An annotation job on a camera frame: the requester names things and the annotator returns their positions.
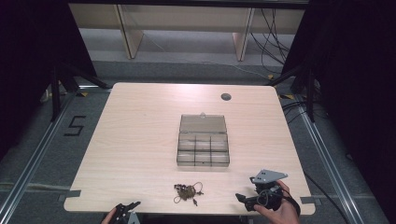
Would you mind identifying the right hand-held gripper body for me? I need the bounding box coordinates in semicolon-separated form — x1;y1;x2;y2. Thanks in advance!
245;168;290;213

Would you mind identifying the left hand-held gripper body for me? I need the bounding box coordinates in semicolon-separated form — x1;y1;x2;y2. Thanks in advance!
109;205;138;224

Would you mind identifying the clear plastic compartment box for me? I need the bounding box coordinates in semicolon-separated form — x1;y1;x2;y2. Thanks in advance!
176;112;231;168

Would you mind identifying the person's left hand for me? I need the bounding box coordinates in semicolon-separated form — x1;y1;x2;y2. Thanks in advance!
100;207;118;224

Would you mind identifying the person's right hand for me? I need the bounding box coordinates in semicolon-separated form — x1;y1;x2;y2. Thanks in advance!
253;179;301;224

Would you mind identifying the grey tape strip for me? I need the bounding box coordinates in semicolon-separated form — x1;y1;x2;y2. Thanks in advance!
58;189;82;203
300;195;322;205

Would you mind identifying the black metal stand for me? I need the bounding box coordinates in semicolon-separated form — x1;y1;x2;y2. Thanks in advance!
265;63;316;123
50;61;112;122

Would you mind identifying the black curtain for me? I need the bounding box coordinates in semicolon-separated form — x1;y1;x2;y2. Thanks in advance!
280;0;396;224
0;0;98;161

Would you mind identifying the light wooden desk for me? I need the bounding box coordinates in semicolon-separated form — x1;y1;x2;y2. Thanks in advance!
68;3;305;62

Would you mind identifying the black wrist strap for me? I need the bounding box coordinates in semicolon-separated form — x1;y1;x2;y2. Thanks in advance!
280;186;302;217

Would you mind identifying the black floor cable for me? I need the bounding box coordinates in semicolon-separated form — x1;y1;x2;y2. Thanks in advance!
303;172;350;224

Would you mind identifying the metal floor rail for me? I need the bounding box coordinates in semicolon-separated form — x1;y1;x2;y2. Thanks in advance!
0;92;78;224
294;93;360;224

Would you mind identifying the thin white floor cable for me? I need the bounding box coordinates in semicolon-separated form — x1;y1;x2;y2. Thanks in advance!
174;57;271;79

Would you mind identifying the bundle of black cables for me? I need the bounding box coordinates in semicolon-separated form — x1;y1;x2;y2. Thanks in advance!
249;7;292;76

